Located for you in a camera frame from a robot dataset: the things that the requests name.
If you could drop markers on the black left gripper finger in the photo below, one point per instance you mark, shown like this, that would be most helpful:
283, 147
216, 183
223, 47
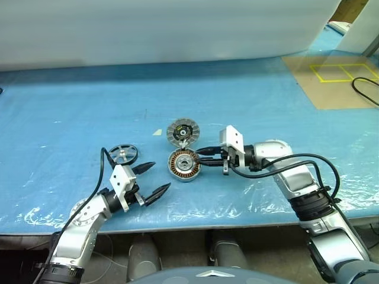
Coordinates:
158, 193
143, 168

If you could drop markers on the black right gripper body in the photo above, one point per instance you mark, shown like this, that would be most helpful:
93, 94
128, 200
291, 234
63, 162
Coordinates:
229, 158

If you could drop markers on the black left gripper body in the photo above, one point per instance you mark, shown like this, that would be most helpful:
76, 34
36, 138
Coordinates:
134, 195

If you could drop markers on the motor housing with copper windings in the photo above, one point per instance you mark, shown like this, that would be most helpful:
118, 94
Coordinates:
185, 167

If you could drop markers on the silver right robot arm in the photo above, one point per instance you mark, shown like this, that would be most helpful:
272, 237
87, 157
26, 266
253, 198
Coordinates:
299, 183

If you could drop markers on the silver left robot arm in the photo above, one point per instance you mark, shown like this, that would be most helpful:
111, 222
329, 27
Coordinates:
77, 236

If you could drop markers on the round silver motor lid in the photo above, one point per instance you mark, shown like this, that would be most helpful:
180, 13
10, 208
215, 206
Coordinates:
183, 132

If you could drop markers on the small pale tape piece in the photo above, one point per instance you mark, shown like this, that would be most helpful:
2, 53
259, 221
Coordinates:
157, 132

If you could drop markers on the dark rounded grey shape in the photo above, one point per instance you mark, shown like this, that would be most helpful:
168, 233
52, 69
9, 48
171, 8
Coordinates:
229, 254
145, 257

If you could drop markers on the blue plastic table cover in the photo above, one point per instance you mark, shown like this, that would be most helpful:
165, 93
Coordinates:
89, 118

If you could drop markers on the grey robot torso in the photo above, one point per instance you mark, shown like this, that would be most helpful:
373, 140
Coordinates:
207, 275

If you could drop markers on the brown cardboard sheet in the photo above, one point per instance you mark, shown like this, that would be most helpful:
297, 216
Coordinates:
328, 88

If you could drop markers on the white backdrop panel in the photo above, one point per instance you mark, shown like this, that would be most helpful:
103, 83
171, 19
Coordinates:
163, 29

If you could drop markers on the yellow tape grid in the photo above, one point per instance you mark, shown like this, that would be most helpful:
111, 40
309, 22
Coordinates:
340, 72

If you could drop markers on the white flat box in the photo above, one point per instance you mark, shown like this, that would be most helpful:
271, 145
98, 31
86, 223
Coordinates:
340, 26

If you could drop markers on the white upright board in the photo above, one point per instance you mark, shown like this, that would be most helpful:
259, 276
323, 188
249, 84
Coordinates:
359, 26

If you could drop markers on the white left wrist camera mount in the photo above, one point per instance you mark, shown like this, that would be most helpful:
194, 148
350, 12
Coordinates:
122, 182

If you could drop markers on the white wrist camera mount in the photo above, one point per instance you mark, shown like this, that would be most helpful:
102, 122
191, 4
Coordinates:
122, 182
234, 140

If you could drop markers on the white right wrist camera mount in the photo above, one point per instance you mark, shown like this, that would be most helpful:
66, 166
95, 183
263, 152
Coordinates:
234, 140

